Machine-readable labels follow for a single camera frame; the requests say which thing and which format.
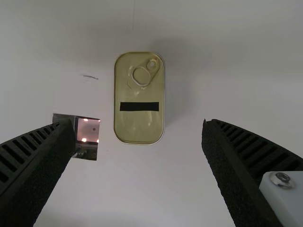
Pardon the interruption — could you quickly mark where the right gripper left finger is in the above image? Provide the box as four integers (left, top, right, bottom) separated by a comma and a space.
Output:
0, 119, 76, 227

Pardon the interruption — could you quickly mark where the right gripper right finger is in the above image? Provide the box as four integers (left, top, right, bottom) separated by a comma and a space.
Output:
201, 119, 303, 227

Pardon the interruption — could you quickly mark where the gold rectangular tin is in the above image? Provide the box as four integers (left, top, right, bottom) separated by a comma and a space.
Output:
113, 51, 166, 145

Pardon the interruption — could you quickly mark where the small square scanner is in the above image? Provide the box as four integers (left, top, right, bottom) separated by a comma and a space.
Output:
51, 113, 101, 161

